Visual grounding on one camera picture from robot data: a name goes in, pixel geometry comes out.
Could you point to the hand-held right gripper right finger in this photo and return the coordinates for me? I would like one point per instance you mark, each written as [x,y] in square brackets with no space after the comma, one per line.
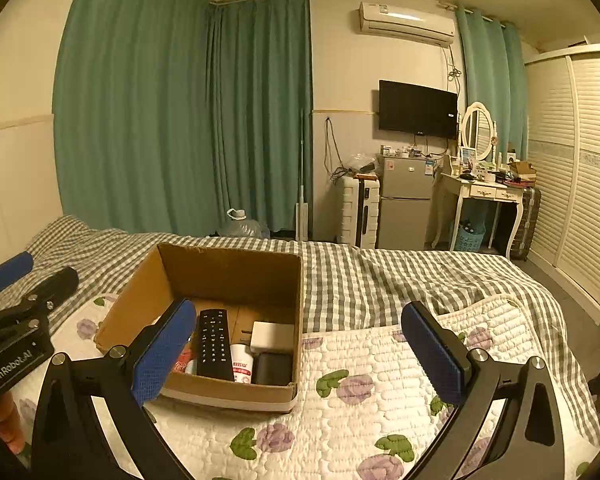
[435,360]

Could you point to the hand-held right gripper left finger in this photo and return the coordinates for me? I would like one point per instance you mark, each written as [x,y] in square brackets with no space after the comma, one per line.
[162,355]

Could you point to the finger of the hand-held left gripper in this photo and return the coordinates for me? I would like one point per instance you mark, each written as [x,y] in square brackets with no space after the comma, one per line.
[55,282]
[10,267]

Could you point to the black remote control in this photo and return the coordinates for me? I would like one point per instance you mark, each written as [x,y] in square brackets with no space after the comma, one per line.
[214,342]

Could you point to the white bottle with red cap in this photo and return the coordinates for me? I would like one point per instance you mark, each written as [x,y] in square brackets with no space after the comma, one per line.
[241,360]

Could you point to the brown cardboard box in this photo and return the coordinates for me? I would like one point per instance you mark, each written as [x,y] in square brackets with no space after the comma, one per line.
[215,272]

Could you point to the white charger block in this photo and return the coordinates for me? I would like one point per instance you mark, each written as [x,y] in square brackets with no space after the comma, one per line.
[272,336]

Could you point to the dark power bank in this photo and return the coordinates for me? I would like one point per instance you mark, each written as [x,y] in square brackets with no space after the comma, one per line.
[274,369]

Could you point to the person's left hand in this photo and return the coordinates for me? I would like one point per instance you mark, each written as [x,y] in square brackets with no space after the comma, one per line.
[7,415]

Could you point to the white floral quilt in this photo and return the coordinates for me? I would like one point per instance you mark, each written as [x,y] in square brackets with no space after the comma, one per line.
[360,375]

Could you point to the blue basket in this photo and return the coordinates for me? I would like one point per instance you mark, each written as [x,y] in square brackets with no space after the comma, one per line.
[470,237]

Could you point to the clear water jug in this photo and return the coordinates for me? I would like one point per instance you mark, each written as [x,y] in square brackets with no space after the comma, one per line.
[240,227]

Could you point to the silver small fridge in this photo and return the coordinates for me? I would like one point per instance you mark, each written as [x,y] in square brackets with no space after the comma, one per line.
[405,200]

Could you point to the dark suitcase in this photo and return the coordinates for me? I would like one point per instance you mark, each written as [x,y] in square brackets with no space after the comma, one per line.
[526,222]

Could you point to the white suitcase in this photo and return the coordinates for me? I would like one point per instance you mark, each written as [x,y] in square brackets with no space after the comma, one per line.
[352,210]

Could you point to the white dressing table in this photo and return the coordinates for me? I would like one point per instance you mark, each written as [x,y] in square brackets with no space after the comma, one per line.
[485,191]

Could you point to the white flat mop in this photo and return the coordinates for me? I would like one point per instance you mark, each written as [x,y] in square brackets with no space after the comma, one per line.
[301,220]

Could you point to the small brown box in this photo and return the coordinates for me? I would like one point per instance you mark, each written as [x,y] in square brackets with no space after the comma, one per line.
[522,171]

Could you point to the clear plastic bag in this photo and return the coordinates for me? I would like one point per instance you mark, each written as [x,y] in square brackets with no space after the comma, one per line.
[361,164]

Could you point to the oval white-framed mirror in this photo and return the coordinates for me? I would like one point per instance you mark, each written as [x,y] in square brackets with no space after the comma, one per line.
[477,130]

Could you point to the white slatted wardrobe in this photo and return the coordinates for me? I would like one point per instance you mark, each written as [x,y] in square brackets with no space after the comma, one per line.
[585,175]

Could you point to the light green curtain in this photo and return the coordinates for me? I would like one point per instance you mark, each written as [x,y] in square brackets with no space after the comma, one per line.
[500,80]

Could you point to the white air conditioner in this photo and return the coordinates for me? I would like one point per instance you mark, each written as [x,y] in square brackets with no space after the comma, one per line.
[405,22]

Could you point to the black wall television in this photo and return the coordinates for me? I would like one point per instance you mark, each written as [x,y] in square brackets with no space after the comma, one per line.
[417,109]

